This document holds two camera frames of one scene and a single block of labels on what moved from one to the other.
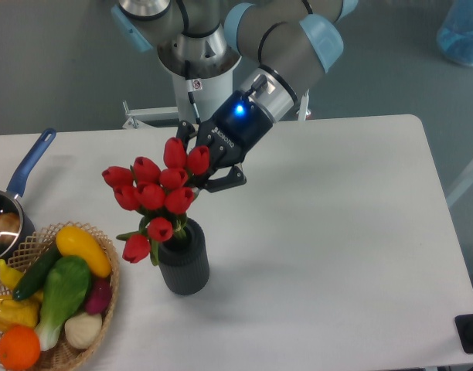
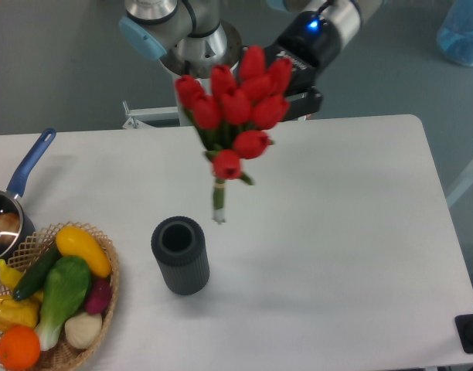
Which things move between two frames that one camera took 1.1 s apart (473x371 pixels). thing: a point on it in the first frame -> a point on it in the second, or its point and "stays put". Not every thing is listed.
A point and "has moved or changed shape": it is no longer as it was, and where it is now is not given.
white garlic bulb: (83, 329) stays put
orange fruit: (18, 347) stays put
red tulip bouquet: (161, 196) has moved or changed shape
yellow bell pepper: (5, 311) stays put
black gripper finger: (236, 177) -> (304, 106)
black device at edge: (470, 328) stays put
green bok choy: (67, 286) stays put
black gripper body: (234, 130) -> (310, 44)
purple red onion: (100, 296) stays put
